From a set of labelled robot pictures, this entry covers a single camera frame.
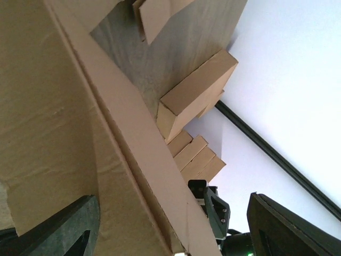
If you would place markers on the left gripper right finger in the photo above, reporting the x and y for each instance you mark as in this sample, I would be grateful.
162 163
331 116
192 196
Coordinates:
275 230

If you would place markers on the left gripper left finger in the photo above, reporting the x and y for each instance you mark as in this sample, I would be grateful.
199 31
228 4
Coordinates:
72 231

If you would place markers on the top folded box right stack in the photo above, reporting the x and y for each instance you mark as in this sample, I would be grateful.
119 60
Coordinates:
210 170

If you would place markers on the folded box stack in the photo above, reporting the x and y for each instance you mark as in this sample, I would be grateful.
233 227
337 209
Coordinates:
189 152
210 170
196 166

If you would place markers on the middle folded box right stack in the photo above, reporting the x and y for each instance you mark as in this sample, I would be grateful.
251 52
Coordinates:
196 166

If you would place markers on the lower folded box right stack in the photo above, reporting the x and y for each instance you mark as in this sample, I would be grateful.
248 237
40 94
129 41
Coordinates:
189 152

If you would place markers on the large folded cardboard box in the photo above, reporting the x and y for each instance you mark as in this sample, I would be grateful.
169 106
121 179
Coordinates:
194 94

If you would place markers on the stack of flat cardboard blanks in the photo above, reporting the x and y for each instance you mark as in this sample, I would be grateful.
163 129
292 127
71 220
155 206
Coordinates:
152 15

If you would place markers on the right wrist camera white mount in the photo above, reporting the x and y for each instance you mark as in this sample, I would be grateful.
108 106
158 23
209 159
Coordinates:
217 210

